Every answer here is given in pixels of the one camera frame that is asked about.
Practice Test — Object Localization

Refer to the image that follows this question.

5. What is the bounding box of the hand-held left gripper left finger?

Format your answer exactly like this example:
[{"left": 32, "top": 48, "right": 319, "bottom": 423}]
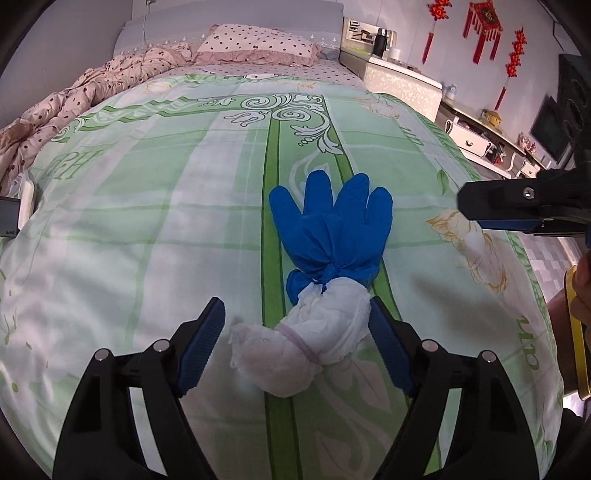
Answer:
[{"left": 53, "top": 296, "right": 227, "bottom": 480}]

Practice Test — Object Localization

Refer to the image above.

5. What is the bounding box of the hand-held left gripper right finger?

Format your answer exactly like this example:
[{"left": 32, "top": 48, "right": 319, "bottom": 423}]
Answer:
[{"left": 369, "top": 296, "right": 541, "bottom": 480}]

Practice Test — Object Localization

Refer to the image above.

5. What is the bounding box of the long red knot decoration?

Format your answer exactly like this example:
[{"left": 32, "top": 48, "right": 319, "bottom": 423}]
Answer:
[
  {"left": 496, "top": 28, "right": 527, "bottom": 110},
  {"left": 427, "top": 0, "right": 452, "bottom": 65}
]

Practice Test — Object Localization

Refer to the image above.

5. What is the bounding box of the polka dot bed sheet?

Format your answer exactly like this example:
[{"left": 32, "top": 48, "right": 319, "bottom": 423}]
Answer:
[{"left": 171, "top": 59, "right": 365, "bottom": 89}]

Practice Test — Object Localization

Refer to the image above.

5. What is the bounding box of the black wall television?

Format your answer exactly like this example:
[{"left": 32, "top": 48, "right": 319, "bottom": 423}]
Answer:
[{"left": 530, "top": 95, "right": 574, "bottom": 162}]

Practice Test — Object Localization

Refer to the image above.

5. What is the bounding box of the white flat item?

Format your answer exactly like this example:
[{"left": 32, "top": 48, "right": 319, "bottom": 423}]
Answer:
[{"left": 18, "top": 168, "right": 38, "bottom": 219}]

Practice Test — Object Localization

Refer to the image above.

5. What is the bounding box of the grey bed headboard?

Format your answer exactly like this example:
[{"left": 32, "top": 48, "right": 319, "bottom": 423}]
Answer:
[{"left": 113, "top": 0, "right": 345, "bottom": 61}]

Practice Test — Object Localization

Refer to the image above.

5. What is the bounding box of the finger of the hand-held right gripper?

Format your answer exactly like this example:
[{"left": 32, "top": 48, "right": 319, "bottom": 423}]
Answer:
[
  {"left": 457, "top": 168, "right": 591, "bottom": 221},
  {"left": 477, "top": 218, "right": 591, "bottom": 238}
]

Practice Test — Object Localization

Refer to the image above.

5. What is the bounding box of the polka dot pillow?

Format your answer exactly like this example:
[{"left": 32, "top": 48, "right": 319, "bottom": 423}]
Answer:
[{"left": 193, "top": 24, "right": 323, "bottom": 68}]

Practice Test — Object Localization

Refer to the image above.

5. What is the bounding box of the green printed quilt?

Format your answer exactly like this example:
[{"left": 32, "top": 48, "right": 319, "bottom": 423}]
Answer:
[{"left": 0, "top": 74, "right": 566, "bottom": 480}]

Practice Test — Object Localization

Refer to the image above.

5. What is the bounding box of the red diamond tassel decoration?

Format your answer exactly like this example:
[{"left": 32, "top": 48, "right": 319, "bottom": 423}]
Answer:
[{"left": 463, "top": 1, "right": 504, "bottom": 63}]

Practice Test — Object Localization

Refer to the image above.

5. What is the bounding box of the blue rubber glove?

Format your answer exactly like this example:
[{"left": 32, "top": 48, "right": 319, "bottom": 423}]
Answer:
[{"left": 269, "top": 170, "right": 393, "bottom": 305}]

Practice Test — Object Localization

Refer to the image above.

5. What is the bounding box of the white nightstand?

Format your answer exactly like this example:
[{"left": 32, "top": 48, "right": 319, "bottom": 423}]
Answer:
[{"left": 339, "top": 46, "right": 444, "bottom": 121}]

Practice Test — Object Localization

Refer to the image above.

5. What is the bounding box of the white television cabinet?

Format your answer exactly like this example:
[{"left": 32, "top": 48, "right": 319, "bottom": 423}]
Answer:
[{"left": 519, "top": 148, "right": 560, "bottom": 179}]

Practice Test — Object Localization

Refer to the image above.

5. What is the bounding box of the pink polka dot duvet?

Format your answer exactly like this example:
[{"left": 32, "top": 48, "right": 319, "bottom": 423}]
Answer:
[{"left": 0, "top": 39, "right": 195, "bottom": 195}]

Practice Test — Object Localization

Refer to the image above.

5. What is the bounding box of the dark grey box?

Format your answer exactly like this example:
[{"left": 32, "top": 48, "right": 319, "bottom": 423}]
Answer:
[{"left": 0, "top": 196, "right": 21, "bottom": 239}]

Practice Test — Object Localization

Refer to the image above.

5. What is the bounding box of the white dresser with drawers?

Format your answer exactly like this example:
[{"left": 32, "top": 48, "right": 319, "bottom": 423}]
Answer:
[{"left": 438, "top": 99, "right": 518, "bottom": 179}]

